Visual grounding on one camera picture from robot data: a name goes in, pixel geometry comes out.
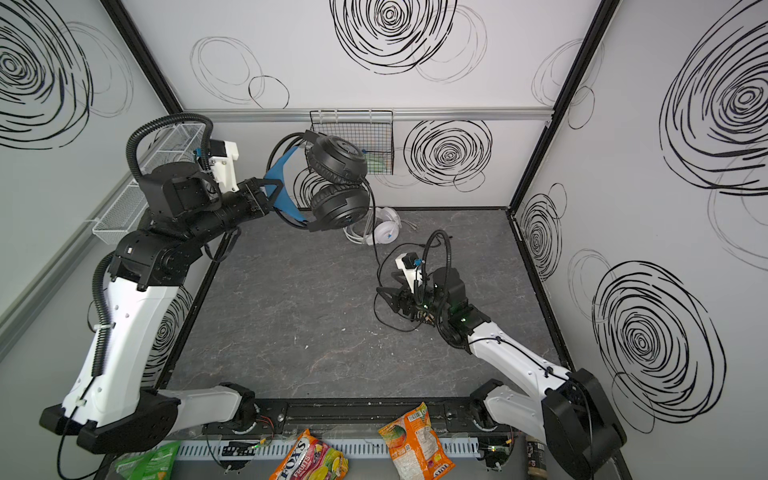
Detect aluminium wall rail left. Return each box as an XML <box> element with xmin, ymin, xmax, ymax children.
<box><xmin>0</xmin><ymin>173</ymin><xmax>133</xmax><ymax>361</ymax></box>

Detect black corner frame post right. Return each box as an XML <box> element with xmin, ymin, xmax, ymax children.
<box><xmin>508</xmin><ymin>0</ymin><xmax>620</xmax><ymax>216</ymax></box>

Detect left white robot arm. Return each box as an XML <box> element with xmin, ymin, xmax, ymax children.
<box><xmin>39</xmin><ymin>112</ymin><xmax>275</xmax><ymax>455</ymax></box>

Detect Fox's candy bag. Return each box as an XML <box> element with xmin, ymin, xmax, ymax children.
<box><xmin>269</xmin><ymin>429</ymin><xmax>349</xmax><ymax>480</ymax></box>

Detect white slotted cable duct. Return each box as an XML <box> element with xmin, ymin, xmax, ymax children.
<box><xmin>128</xmin><ymin>436</ymin><xmax>481</xmax><ymax>462</ymax></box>

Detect orange snack bag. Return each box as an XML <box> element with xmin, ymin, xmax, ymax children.
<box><xmin>378</xmin><ymin>402</ymin><xmax>455</xmax><ymax>480</ymax></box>

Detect black headset cable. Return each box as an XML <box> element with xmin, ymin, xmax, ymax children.
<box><xmin>359</xmin><ymin>179</ymin><xmax>451</xmax><ymax>334</ymax></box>

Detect green snack bag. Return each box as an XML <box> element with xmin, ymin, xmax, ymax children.
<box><xmin>115</xmin><ymin>441</ymin><xmax>181</xmax><ymax>480</ymax></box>

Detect green items in basket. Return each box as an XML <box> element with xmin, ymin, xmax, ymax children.
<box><xmin>363</xmin><ymin>150</ymin><xmax>393</xmax><ymax>175</ymax></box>

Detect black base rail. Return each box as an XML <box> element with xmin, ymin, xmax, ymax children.
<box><xmin>202</xmin><ymin>397</ymin><xmax>521</xmax><ymax>438</ymax></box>

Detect dark can at base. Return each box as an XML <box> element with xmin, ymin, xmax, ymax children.
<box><xmin>526</xmin><ymin>438</ymin><xmax>548</xmax><ymax>480</ymax></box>

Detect black blue gaming headset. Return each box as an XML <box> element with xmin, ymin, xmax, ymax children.
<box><xmin>265</xmin><ymin>130</ymin><xmax>373</xmax><ymax>232</ymax></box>

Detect black corner frame post left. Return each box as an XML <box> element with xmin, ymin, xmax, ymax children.
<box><xmin>100</xmin><ymin>0</ymin><xmax>184</xmax><ymax>114</ymax></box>

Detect black corner frame post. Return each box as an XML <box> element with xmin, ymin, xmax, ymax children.
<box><xmin>100</xmin><ymin>0</ymin><xmax>184</xmax><ymax>114</ymax></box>
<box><xmin>508</xmin><ymin>0</ymin><xmax>620</xmax><ymax>216</ymax></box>

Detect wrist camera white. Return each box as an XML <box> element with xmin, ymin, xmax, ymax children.
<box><xmin>395</xmin><ymin>252</ymin><xmax>423</xmax><ymax>294</ymax></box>
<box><xmin>194</xmin><ymin>140</ymin><xmax>239</xmax><ymax>197</ymax></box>

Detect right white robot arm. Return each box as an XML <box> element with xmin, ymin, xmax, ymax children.
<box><xmin>375</xmin><ymin>230</ymin><xmax>627</xmax><ymax>479</ymax></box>

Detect aluminium wall rail back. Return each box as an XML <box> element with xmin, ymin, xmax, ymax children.
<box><xmin>192</xmin><ymin>106</ymin><xmax>554</xmax><ymax>123</ymax></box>

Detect white gaming headset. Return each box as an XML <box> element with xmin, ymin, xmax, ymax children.
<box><xmin>343</xmin><ymin>207</ymin><xmax>418</xmax><ymax>246</ymax></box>

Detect clear plastic wall shelf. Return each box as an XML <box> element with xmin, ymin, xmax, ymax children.
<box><xmin>91</xmin><ymin>123</ymin><xmax>208</xmax><ymax>246</ymax></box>

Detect aluminium wall rail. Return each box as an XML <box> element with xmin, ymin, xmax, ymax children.
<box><xmin>0</xmin><ymin>173</ymin><xmax>133</xmax><ymax>361</ymax></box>
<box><xmin>192</xmin><ymin>106</ymin><xmax>554</xmax><ymax>123</ymax></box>

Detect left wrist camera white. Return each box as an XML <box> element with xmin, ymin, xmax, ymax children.
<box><xmin>194</xmin><ymin>140</ymin><xmax>239</xmax><ymax>197</ymax></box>

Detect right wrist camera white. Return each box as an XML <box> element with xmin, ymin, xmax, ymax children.
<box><xmin>395</xmin><ymin>252</ymin><xmax>423</xmax><ymax>294</ymax></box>

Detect black wire wall basket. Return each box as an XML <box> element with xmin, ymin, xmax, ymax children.
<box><xmin>309</xmin><ymin>109</ymin><xmax>395</xmax><ymax>175</ymax></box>

